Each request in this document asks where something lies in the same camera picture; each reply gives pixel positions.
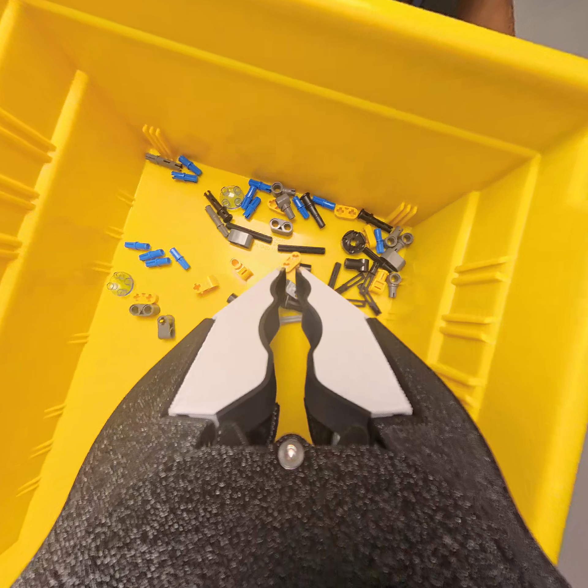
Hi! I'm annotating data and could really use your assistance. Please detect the yellow plastic bin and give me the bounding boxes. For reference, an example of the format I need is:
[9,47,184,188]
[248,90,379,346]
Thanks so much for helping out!
[0,0,588,588]

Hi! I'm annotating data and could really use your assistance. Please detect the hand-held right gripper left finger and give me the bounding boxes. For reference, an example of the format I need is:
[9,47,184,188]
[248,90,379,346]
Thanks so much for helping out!
[169,268,284,424]

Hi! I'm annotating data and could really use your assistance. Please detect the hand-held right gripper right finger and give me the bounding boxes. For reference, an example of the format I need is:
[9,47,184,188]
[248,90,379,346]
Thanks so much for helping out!
[300,269,415,421]

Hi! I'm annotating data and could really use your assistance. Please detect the yellow grey bricks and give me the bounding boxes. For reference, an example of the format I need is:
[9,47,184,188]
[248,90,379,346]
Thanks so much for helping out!
[109,151,417,340]

